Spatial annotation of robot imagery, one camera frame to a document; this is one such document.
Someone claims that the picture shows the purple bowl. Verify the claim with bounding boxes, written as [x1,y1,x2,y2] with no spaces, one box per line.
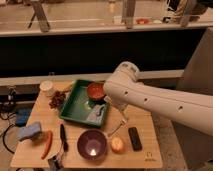
[77,129,107,161]

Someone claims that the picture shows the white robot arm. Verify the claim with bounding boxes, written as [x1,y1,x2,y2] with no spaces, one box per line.
[104,61,213,136]

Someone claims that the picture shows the red bowl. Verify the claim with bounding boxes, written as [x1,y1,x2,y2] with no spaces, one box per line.
[87,82,105,101]

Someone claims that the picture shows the blue grey cloth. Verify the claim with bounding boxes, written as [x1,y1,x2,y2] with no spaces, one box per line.
[87,105,105,123]

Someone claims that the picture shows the green plastic tray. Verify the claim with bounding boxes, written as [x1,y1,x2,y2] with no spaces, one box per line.
[59,80,109,127]

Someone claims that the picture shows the dark red grapes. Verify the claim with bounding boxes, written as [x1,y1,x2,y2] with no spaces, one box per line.
[49,91,66,108]

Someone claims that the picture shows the black remote control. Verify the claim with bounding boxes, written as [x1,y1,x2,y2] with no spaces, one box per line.
[128,127,142,151]

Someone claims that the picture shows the yellow apple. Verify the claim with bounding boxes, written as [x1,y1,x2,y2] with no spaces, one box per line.
[110,137,124,153]

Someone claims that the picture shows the white cup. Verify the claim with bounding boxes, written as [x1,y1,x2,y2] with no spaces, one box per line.
[39,81,54,97]

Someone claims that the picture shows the blue sponge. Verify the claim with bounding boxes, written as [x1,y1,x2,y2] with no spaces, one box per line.
[18,122,42,141]

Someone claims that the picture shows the blue box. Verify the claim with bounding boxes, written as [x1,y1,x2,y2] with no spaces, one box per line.
[15,108,31,127]

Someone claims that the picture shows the black cable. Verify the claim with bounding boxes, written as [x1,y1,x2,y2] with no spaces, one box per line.
[0,101,20,155]

